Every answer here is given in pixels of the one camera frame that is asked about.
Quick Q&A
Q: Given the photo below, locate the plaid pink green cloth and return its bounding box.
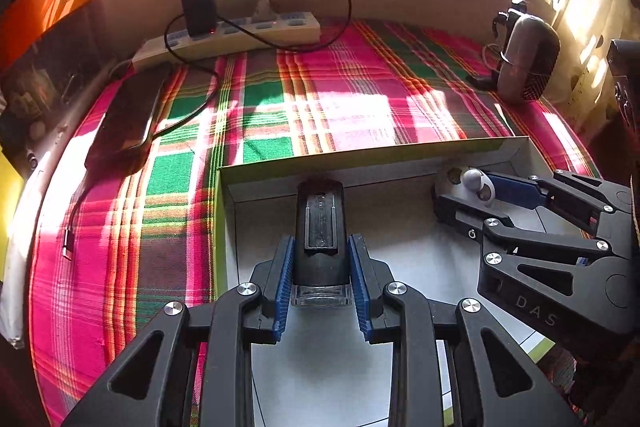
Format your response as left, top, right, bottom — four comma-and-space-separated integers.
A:
28, 20, 597, 425

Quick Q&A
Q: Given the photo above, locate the white round face toy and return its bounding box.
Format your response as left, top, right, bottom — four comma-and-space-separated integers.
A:
435, 166, 496, 207

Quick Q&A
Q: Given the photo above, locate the black charger adapter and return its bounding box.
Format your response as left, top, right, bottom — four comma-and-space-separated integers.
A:
181, 0, 217, 38

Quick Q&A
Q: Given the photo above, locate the white plug in strip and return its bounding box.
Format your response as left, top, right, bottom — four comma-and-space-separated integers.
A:
252, 0, 278, 24

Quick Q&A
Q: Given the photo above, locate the orange box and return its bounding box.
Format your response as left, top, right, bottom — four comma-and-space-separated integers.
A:
0, 0, 91, 72

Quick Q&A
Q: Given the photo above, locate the yellow box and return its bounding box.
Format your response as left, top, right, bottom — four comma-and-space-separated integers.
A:
0, 153, 24, 277

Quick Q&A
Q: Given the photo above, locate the white power strip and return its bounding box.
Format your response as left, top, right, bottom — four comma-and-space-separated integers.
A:
132, 12, 321, 72

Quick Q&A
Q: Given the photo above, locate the green white cardboard box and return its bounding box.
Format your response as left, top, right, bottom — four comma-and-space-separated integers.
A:
198, 138, 576, 426

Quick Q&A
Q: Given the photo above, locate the black smartphone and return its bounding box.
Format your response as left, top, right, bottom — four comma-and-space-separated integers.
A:
85, 64, 172, 176

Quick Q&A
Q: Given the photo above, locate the floral curtain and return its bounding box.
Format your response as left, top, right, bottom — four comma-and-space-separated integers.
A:
544, 0, 639, 143

